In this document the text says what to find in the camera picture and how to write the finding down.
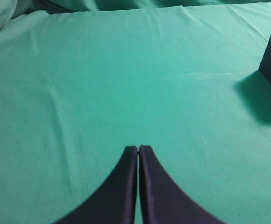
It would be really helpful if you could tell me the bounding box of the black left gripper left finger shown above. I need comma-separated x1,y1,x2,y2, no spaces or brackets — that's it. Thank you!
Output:
56,146,137,224

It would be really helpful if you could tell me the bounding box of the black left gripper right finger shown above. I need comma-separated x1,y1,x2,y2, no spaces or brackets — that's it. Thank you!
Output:
139,146,223,224

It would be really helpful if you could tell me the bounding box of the green cloth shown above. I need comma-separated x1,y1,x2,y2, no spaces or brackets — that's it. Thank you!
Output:
0,2,271,224

